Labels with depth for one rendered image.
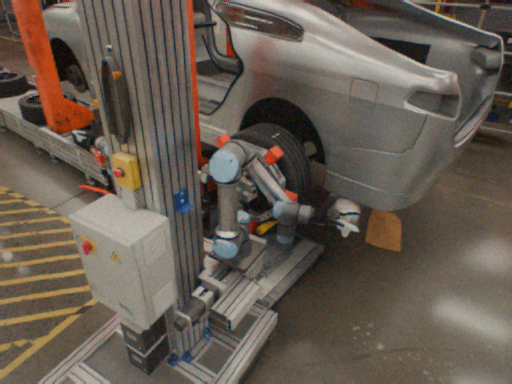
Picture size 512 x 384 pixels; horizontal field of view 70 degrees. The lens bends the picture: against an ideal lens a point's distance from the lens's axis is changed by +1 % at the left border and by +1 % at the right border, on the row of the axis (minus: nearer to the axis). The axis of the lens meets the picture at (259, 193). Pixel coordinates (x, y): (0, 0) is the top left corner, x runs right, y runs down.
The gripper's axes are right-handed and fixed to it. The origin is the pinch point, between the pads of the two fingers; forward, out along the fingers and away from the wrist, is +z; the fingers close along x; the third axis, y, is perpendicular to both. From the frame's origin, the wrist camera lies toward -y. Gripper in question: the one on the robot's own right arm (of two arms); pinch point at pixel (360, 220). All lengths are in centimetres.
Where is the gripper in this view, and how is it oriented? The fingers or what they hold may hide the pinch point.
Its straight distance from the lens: 152.2
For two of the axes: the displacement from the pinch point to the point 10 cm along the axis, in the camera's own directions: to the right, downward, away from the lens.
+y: -0.7, 9.0, 4.2
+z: 9.6, 1.8, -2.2
